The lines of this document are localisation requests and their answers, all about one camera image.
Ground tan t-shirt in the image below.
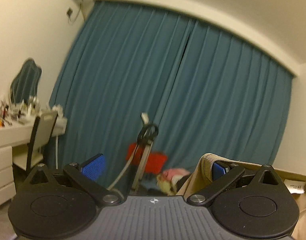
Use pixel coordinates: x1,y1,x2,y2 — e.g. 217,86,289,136
177,153,306,239

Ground pile of mixed clothes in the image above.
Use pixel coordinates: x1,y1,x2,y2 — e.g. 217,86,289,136
156,168,191,196

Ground grey desk chair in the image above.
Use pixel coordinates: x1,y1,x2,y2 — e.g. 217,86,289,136
12,111,58,174

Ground white dressing desk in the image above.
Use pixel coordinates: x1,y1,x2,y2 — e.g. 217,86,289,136
0,111,67,205

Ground red cloth on stand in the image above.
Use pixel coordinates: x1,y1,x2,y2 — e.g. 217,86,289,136
125,142,168,175

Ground garment steamer stand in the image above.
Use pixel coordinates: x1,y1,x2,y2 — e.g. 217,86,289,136
107,112,159,195

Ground teal curtain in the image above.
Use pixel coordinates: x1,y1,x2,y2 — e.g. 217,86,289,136
50,1,293,185

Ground wavy frame mirror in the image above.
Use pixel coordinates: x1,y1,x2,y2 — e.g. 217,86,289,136
10,58,42,104

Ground wall outlet with cable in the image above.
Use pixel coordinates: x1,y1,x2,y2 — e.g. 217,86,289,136
66,3,82,25

